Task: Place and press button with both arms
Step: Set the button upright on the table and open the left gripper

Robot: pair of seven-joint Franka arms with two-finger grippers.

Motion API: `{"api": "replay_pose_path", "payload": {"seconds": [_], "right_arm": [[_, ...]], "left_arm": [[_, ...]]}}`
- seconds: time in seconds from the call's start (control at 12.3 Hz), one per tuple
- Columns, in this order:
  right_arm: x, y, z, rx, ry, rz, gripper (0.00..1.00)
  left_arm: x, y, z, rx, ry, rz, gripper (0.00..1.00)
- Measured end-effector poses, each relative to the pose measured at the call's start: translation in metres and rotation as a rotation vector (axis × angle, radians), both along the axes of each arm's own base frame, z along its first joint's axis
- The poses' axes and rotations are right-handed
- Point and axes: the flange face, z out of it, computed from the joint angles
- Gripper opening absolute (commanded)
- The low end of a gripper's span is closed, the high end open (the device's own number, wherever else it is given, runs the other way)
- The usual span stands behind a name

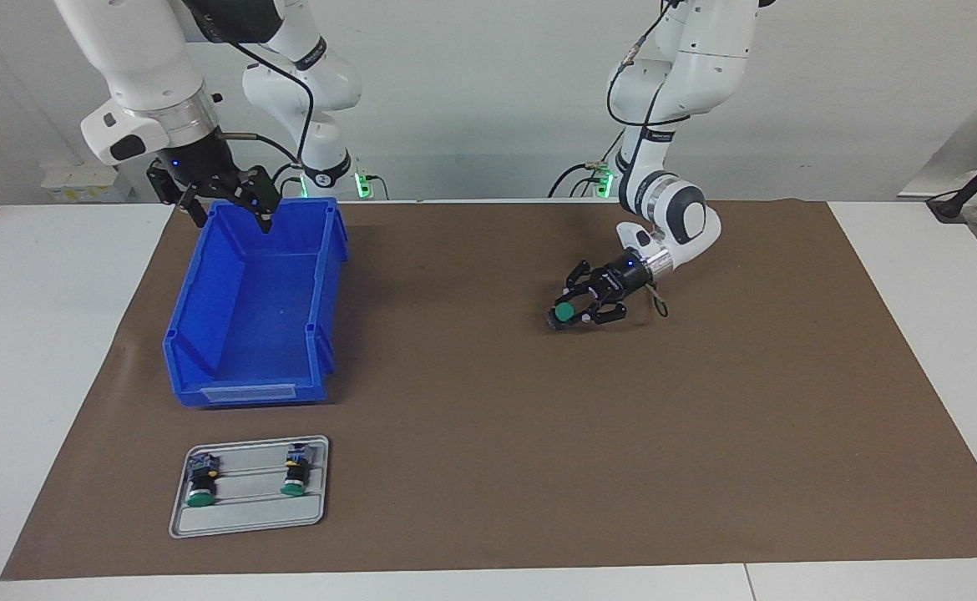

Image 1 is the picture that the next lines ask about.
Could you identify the grey metal tray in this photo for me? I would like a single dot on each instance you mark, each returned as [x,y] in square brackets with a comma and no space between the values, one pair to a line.
[246,519]

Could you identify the brown table mat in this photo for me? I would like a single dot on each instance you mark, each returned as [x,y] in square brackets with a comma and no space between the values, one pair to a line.
[539,459]

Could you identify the blue plastic storage bin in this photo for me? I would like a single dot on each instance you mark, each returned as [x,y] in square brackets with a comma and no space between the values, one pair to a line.
[255,317]

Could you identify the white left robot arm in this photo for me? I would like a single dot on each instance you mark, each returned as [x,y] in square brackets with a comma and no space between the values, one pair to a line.
[706,50]

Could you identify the white cardboard box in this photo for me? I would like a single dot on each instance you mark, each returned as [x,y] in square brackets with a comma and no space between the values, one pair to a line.
[79,184]

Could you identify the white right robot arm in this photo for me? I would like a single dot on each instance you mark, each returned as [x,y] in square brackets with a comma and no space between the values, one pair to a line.
[138,58]

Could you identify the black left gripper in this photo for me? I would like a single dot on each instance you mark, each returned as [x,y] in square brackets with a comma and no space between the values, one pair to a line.
[622,280]

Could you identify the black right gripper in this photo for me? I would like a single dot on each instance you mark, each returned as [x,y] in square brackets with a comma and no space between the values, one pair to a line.
[196,167]

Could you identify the green push button switch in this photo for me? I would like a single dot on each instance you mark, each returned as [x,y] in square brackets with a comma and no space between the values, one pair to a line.
[295,472]
[566,312]
[201,480]

